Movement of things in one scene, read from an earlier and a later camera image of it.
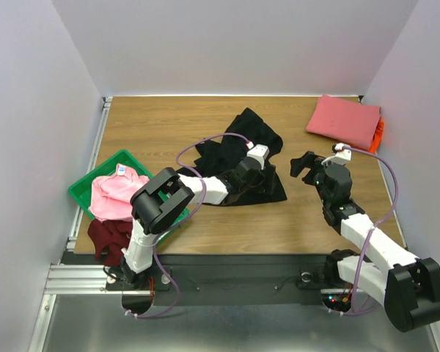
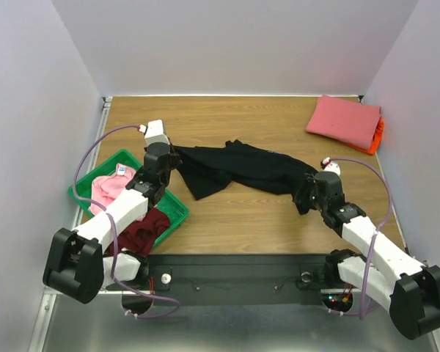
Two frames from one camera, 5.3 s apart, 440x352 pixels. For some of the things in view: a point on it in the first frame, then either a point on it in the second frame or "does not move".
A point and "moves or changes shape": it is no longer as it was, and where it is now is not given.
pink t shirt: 111,194 does not move
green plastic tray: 81,192 does not move
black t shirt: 218,159 moves or changes shape
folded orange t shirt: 376,138 does not move
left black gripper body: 257,184 → 174,163
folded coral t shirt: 353,123 does not move
